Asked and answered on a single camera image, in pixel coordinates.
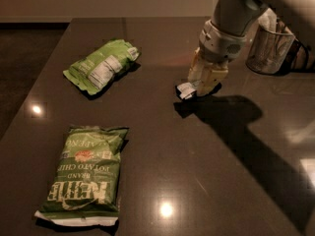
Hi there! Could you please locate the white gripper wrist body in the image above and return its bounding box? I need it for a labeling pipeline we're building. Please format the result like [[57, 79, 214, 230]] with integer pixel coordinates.
[[199, 21, 246, 63]]

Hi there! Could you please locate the white napkin in cup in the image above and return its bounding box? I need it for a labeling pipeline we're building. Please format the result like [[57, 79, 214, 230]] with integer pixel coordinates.
[[258, 9, 277, 31]]

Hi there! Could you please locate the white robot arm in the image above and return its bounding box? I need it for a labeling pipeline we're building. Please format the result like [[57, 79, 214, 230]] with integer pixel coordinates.
[[188, 0, 315, 96]]

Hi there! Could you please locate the green Kettle jalapeno chip bag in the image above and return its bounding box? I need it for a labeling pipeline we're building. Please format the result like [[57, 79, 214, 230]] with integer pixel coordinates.
[[34, 126, 128, 227]]

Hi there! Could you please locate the wire mesh cup holder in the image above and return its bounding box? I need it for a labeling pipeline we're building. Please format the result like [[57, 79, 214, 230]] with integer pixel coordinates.
[[246, 17, 295, 76]]

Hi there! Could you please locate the blueberry rxbar dark wrapper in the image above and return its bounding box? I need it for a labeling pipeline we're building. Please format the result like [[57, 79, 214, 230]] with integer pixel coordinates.
[[175, 82, 197, 100]]

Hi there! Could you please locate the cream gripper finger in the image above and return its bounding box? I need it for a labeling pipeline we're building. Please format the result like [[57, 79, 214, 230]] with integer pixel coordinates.
[[197, 62, 228, 96], [188, 48, 205, 83]]

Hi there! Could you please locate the light green chip bag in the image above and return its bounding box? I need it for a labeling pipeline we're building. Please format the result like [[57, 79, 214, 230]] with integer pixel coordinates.
[[63, 39, 140, 95]]

